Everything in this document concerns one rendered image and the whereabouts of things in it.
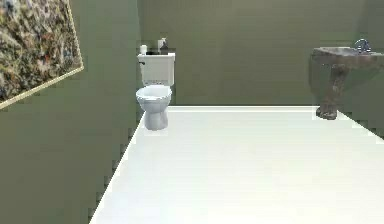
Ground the chrome sink faucet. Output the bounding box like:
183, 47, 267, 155
353, 38, 373, 54

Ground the brown stone pedestal sink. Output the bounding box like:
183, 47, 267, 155
311, 46, 384, 121

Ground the dark soap dispenser bottle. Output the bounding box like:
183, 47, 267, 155
159, 37, 170, 55

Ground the framed mottled wall picture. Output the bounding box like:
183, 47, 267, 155
0, 0, 85, 111

